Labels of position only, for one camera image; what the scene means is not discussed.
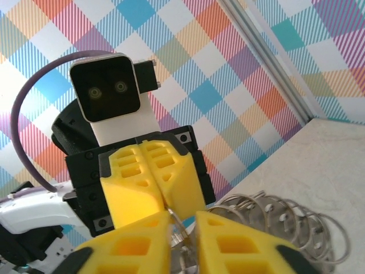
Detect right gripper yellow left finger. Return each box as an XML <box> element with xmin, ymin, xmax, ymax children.
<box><xmin>52</xmin><ymin>211</ymin><xmax>173</xmax><ymax>274</ymax></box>

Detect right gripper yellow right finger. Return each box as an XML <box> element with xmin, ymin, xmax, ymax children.
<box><xmin>195</xmin><ymin>210</ymin><xmax>319</xmax><ymax>274</ymax></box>

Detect large metal keyring with rings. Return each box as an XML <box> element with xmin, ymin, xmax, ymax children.
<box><xmin>167</xmin><ymin>190</ymin><xmax>352</xmax><ymax>274</ymax></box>

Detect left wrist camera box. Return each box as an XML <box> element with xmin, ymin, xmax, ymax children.
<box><xmin>69</xmin><ymin>53</ymin><xmax>163</xmax><ymax>148</ymax></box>

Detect aluminium left corner post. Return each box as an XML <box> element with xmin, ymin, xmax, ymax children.
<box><xmin>218</xmin><ymin>0</ymin><xmax>316</xmax><ymax>124</ymax></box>

